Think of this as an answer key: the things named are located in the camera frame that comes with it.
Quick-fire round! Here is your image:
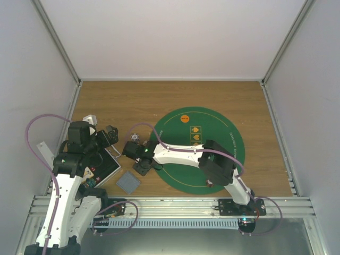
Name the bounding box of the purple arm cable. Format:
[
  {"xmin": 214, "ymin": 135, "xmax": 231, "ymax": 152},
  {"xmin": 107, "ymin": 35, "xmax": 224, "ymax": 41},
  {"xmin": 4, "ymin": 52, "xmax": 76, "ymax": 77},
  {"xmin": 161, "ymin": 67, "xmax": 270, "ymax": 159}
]
[
  {"xmin": 25, "ymin": 113, "xmax": 71, "ymax": 255},
  {"xmin": 124, "ymin": 123, "xmax": 284, "ymax": 236}
]

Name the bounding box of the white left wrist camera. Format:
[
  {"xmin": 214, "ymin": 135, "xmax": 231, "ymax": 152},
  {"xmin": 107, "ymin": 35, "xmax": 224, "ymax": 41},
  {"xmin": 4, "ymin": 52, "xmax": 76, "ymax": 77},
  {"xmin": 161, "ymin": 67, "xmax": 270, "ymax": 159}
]
[{"xmin": 82, "ymin": 115, "xmax": 98, "ymax": 135}]

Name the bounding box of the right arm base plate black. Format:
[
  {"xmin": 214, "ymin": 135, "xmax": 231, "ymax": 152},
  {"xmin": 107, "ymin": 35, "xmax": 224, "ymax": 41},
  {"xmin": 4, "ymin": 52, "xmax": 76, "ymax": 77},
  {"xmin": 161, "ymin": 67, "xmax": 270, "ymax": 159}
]
[{"xmin": 214, "ymin": 199, "xmax": 267, "ymax": 216}]

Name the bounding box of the grey slotted cable duct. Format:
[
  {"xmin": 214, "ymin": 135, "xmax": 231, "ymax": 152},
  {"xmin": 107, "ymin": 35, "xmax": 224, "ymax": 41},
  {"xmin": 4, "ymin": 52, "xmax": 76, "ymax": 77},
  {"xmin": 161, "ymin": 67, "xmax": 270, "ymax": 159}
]
[{"xmin": 95, "ymin": 218, "xmax": 239, "ymax": 230}]

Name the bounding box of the red chip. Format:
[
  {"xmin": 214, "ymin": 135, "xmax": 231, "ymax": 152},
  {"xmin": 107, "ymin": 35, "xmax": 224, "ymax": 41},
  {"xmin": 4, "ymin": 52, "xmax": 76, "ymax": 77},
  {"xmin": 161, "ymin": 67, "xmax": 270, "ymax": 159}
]
[{"xmin": 206, "ymin": 180, "xmax": 214, "ymax": 188}]

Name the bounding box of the black aluminium poker case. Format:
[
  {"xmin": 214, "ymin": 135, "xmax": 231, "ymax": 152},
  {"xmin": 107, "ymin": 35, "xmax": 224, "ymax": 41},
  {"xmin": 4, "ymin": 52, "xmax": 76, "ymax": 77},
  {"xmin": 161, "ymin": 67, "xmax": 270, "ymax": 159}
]
[{"xmin": 81, "ymin": 148, "xmax": 121, "ymax": 188}]

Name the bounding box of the grey ribbed card tray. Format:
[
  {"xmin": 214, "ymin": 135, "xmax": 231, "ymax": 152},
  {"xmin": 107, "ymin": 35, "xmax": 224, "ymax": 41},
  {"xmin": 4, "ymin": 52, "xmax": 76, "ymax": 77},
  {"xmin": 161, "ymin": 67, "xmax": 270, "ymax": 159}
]
[{"xmin": 116, "ymin": 172, "xmax": 141, "ymax": 194}]

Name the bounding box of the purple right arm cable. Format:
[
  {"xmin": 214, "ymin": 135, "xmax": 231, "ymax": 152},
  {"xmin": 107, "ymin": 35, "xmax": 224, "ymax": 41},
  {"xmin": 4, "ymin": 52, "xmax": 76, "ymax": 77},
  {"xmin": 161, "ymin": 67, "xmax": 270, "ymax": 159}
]
[{"xmin": 124, "ymin": 123, "xmax": 284, "ymax": 236}]

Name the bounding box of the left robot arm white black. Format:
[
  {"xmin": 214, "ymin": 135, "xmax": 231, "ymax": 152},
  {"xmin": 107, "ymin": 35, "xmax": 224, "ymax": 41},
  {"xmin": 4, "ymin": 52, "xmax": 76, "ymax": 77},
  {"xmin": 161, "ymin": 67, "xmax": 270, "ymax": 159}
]
[{"xmin": 24, "ymin": 121, "xmax": 118, "ymax": 254}]

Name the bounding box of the orange big blind button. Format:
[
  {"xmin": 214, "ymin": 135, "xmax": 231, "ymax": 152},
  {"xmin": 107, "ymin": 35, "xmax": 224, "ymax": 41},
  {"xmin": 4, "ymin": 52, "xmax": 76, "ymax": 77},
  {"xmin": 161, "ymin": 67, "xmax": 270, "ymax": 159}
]
[{"xmin": 180, "ymin": 114, "xmax": 190, "ymax": 123}]

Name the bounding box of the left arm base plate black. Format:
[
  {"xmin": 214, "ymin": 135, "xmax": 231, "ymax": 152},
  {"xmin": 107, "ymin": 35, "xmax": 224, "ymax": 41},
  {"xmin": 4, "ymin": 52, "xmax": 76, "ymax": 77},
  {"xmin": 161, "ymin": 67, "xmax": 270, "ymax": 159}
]
[{"xmin": 99, "ymin": 198, "xmax": 126, "ymax": 218}]

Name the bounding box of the green round poker mat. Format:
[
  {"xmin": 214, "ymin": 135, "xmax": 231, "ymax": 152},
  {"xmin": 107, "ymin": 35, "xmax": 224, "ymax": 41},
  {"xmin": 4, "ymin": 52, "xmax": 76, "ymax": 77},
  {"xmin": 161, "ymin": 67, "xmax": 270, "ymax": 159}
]
[{"xmin": 155, "ymin": 107, "xmax": 245, "ymax": 195}]

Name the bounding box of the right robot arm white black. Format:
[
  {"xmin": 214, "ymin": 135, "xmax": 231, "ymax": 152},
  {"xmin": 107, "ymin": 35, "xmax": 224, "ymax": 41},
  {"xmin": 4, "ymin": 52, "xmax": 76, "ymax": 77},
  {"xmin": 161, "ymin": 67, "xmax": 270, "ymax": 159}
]
[{"xmin": 122, "ymin": 140, "xmax": 255, "ymax": 215}]

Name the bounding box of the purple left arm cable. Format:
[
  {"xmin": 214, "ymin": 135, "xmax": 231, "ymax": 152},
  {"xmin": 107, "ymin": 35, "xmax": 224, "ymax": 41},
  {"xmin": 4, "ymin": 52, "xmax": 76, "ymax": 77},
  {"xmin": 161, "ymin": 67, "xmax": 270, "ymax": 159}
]
[{"xmin": 25, "ymin": 113, "xmax": 71, "ymax": 255}]

